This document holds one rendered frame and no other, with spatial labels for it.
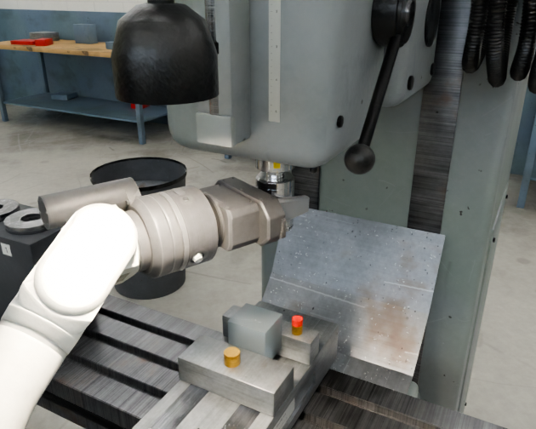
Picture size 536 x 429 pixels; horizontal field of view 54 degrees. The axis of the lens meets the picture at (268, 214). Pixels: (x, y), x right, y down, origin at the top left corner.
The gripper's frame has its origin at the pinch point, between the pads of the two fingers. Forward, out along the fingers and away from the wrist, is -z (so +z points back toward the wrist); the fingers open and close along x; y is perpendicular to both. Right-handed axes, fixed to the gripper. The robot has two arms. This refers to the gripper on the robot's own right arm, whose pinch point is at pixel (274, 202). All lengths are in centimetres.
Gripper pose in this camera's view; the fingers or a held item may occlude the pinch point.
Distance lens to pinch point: 65.1
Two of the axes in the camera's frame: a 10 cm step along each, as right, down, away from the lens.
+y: -0.1, 9.2, 4.0
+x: -6.0, -3.2, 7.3
